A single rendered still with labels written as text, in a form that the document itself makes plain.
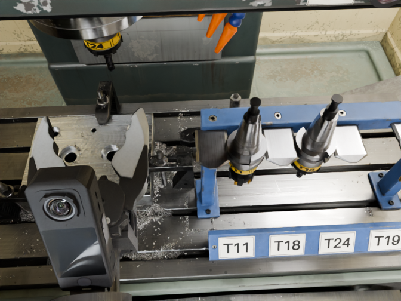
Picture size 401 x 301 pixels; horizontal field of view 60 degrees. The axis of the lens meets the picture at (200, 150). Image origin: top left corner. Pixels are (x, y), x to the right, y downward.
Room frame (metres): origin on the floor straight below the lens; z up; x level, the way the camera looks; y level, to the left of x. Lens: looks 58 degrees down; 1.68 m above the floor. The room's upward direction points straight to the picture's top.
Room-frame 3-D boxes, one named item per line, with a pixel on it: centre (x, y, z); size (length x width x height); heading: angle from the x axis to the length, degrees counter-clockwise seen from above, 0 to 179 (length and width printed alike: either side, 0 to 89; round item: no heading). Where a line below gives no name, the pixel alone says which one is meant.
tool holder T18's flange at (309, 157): (0.30, -0.18, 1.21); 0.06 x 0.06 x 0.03
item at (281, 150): (0.30, -0.13, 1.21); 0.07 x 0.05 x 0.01; 3
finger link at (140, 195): (0.16, 0.08, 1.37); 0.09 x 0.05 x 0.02; 162
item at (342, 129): (0.31, -0.24, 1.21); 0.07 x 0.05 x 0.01; 3
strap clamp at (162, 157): (0.40, 0.08, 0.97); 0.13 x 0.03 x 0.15; 93
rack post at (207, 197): (0.35, -0.02, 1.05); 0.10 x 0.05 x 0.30; 3
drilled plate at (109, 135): (0.43, 0.26, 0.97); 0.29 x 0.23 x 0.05; 93
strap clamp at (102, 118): (0.58, 0.25, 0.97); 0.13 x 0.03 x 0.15; 3
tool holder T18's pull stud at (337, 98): (0.30, -0.18, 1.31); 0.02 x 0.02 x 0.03
